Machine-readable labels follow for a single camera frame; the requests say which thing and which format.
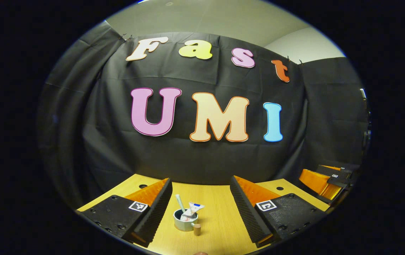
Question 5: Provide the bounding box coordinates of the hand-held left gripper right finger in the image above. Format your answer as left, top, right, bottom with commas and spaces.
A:
230, 175, 330, 248

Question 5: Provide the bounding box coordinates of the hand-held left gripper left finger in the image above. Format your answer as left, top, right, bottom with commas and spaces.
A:
77, 178, 173, 248

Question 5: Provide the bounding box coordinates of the pale green toothbrush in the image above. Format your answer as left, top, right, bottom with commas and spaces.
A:
175, 194, 186, 214

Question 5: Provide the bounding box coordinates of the grey-blue cup with wooden handle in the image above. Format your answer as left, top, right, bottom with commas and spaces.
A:
173, 208, 202, 236

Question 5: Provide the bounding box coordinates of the white toothpaste tube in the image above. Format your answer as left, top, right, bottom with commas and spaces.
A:
180, 202, 205, 222

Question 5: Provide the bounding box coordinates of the wooden desktop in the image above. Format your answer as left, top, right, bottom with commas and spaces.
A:
77, 174, 330, 255

